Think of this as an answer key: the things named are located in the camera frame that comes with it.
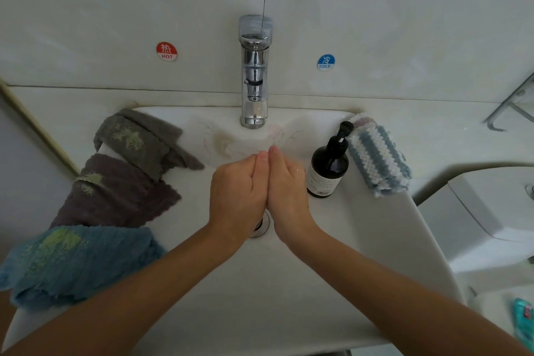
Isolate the person's left hand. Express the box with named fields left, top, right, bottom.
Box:
left=209, top=150, right=271, bottom=246

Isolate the person's right hand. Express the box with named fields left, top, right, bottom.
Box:
left=267, top=145, right=325, bottom=246

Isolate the grey yellow striped cloth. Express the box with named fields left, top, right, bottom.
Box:
left=346, top=116, right=414, bottom=198

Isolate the white ceramic sink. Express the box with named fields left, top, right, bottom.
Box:
left=0, top=106, right=464, bottom=356

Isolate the pink white striped cloth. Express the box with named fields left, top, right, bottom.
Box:
left=348, top=112, right=377, bottom=127

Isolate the grey stained cloth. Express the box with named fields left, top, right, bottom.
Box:
left=92, top=108, right=205, bottom=183

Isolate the brown cloth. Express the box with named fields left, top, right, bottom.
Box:
left=50, top=153, right=183, bottom=229

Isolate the blue stained cloth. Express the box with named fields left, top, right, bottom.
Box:
left=0, top=225, right=168, bottom=313

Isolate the person's left forearm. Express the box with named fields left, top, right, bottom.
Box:
left=0, top=225, right=247, bottom=356

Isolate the person's right forearm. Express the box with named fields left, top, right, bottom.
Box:
left=294, top=222, right=527, bottom=356

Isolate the metal sink drain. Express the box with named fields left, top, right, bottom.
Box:
left=250, top=211, right=272, bottom=239

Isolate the black pump soap bottle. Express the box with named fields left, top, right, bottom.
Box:
left=305, top=120, right=355, bottom=199

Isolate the chrome faucet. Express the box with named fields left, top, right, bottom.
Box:
left=238, top=14, right=274, bottom=129

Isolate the blue round sticker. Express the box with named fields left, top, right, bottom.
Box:
left=315, top=53, right=337, bottom=71

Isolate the red round sticker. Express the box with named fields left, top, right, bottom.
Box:
left=155, top=41, right=180, bottom=63

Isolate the white toilet tank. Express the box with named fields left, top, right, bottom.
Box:
left=417, top=166, right=534, bottom=273

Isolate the white toilet lid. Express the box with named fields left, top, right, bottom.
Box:
left=471, top=285, right=534, bottom=356

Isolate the teal tube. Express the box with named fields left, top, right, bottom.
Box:
left=512, top=298, right=534, bottom=348

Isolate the metal wall shelf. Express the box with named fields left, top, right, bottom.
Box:
left=486, top=72, right=534, bottom=132

